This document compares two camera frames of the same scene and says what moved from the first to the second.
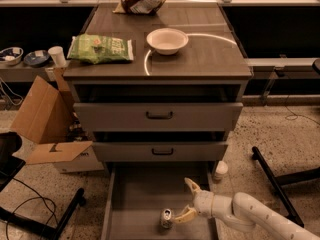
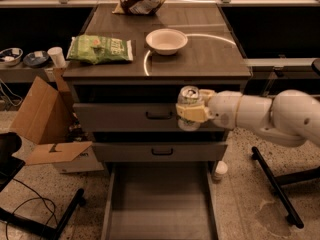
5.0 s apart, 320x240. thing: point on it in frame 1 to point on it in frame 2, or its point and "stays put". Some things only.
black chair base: x=278 y=181 stays put
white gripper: x=203 y=203 to x=222 y=109
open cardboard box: x=48 y=117 stays put
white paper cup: x=58 y=56 stays put
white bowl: x=167 y=41 stays put
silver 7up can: x=167 y=219 to x=189 y=95
